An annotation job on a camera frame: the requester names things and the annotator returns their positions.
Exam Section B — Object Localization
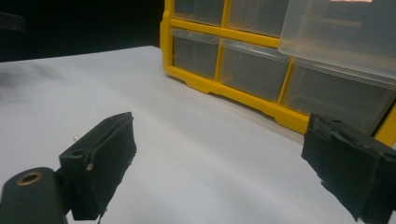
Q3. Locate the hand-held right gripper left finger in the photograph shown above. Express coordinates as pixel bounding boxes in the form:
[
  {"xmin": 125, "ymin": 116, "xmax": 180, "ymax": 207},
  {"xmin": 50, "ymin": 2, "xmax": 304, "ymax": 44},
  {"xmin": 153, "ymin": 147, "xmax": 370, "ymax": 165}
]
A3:
[{"xmin": 59, "ymin": 111, "xmax": 138, "ymax": 222}]

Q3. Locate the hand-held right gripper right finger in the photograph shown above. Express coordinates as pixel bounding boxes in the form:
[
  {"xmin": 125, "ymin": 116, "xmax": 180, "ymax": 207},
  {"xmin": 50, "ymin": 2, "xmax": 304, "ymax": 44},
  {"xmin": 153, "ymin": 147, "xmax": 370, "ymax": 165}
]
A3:
[{"xmin": 301, "ymin": 113, "xmax": 396, "ymax": 224}]

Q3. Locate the clear plastic drawer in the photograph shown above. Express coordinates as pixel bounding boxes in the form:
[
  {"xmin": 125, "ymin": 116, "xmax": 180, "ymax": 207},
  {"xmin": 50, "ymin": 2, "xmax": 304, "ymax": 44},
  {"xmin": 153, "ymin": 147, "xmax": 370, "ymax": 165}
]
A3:
[
  {"xmin": 281, "ymin": 57, "xmax": 396, "ymax": 135},
  {"xmin": 171, "ymin": 27, "xmax": 220, "ymax": 80},
  {"xmin": 173, "ymin": 0, "xmax": 226, "ymax": 28},
  {"xmin": 219, "ymin": 37, "xmax": 292, "ymax": 103},
  {"xmin": 226, "ymin": 0, "xmax": 291, "ymax": 39},
  {"xmin": 278, "ymin": 0, "xmax": 396, "ymax": 80}
]

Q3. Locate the yellow organizer cabinet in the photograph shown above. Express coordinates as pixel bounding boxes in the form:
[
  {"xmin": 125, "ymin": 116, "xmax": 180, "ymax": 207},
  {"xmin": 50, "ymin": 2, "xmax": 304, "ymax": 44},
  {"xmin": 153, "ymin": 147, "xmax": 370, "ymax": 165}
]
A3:
[{"xmin": 159, "ymin": 0, "xmax": 396, "ymax": 147}]

